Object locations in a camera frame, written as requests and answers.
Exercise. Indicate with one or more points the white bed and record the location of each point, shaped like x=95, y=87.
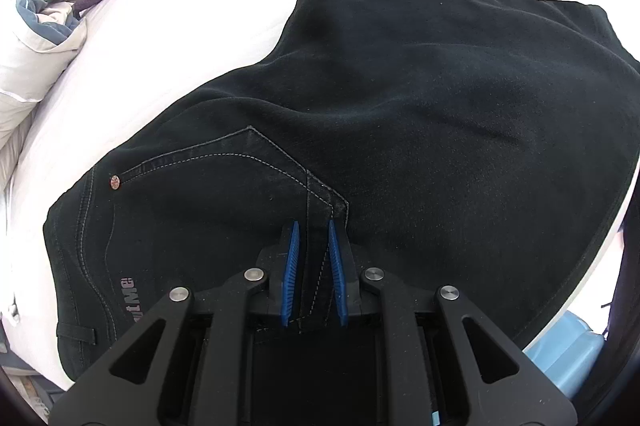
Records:
x=165, y=51

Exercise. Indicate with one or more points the black denim pants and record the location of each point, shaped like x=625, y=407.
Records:
x=400, y=116

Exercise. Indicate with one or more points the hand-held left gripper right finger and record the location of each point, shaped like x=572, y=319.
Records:
x=336, y=262

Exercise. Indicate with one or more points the white and blue duvet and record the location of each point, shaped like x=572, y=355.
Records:
x=35, y=36

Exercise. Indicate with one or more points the light blue plastic container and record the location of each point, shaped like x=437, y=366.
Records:
x=562, y=356

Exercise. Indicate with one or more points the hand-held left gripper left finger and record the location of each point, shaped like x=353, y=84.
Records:
x=291, y=262

